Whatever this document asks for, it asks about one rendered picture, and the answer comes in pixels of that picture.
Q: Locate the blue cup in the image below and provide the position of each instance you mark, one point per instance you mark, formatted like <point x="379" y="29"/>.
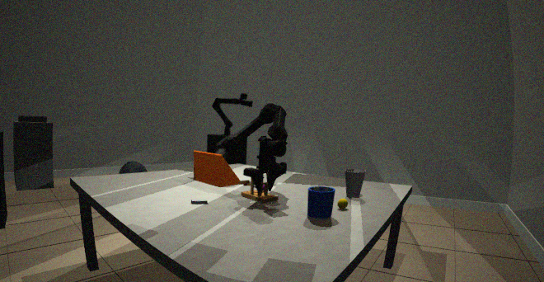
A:
<point x="320" y="202"/>

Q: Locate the yellow ball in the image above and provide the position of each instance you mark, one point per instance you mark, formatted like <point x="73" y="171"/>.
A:
<point x="342" y="203"/>

